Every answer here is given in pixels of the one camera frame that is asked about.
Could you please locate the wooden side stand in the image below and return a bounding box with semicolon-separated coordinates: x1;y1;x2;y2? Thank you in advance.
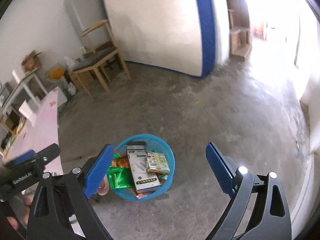
228;9;252;61

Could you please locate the white blue mattress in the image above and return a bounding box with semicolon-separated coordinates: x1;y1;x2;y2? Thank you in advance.
104;0;215;77

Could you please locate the wooden chair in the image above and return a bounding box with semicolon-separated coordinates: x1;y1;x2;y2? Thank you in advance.
71;19;132;99

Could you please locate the small white product box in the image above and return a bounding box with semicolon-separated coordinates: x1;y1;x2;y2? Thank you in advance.
126;141;161;194

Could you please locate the yellow snack packet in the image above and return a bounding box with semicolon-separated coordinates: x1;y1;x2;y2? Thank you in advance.
146;152;170;175

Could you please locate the left hand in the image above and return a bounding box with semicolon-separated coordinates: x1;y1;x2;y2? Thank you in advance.
7;194;32;231

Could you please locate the grey refrigerator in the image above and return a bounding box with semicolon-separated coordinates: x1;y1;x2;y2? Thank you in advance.
64;0;110;52

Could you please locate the orange snack package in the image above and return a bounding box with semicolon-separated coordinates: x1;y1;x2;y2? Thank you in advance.
111;150;130;168

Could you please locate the green snack bag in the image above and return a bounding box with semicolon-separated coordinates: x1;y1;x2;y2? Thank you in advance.
107;166;135;190

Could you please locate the white shelf table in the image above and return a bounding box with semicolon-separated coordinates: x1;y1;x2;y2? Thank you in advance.
1;67;48;138

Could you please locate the blue plastic trash basket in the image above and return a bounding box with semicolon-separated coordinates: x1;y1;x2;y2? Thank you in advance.
107;134;175;202

